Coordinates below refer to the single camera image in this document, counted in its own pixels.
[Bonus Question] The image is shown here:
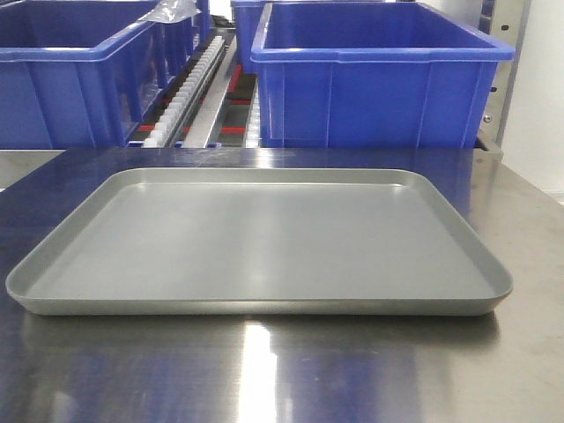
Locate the grey plastic tray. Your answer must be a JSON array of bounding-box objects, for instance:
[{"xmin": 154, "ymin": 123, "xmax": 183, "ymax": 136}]
[{"xmin": 6, "ymin": 167, "xmax": 513, "ymax": 316}]

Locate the white roller track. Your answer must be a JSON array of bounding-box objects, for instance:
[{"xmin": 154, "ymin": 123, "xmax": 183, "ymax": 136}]
[{"xmin": 142, "ymin": 36, "xmax": 225, "ymax": 148}]

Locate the blue bin front right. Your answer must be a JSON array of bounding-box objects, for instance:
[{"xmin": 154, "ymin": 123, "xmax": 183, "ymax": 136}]
[{"xmin": 250, "ymin": 1, "xmax": 516, "ymax": 149}]

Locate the blue bin rear left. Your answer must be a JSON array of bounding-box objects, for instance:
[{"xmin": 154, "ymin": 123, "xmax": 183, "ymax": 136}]
[{"xmin": 163, "ymin": 0, "xmax": 212, "ymax": 79}]

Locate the clear plastic bag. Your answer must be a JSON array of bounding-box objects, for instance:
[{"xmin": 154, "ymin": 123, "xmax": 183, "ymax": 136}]
[{"xmin": 138, "ymin": 0, "xmax": 200, "ymax": 24}]

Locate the blue bin front left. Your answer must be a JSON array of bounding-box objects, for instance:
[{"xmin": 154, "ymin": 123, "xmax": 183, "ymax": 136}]
[{"xmin": 0, "ymin": 0, "xmax": 165, "ymax": 150}]

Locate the steel shelf upright post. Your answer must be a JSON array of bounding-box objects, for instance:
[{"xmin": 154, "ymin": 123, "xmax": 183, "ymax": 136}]
[{"xmin": 478, "ymin": 0, "xmax": 531, "ymax": 160}]

